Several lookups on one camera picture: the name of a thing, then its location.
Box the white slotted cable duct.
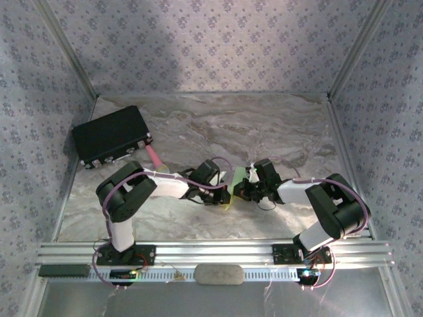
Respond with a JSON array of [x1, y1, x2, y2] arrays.
[[91, 267, 300, 282]]

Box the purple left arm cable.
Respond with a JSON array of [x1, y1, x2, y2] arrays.
[[91, 157, 234, 292]]

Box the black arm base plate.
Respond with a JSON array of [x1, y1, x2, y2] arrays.
[[96, 244, 157, 267], [272, 243, 332, 265]]

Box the black flat bar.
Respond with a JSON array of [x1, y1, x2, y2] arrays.
[[38, 264, 91, 277]]

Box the light green paper sheet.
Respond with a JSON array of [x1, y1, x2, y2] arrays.
[[223, 166, 249, 212]]

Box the aluminium corner post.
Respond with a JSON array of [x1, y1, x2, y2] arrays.
[[34, 0, 100, 98], [327, 0, 396, 100]]

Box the small circuit board with LED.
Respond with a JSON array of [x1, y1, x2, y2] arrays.
[[296, 267, 321, 280], [109, 269, 138, 280]]

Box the grey oval pad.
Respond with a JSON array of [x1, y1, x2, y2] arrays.
[[194, 264, 245, 285]]

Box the black hard case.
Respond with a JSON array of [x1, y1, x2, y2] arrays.
[[71, 105, 154, 170]]

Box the aluminium side rail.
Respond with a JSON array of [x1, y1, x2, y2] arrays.
[[325, 94, 377, 240], [49, 95, 100, 244]]

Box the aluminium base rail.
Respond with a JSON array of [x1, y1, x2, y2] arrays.
[[32, 240, 396, 285]]

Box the pink marker pen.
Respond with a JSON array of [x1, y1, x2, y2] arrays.
[[146, 146, 171, 174]]

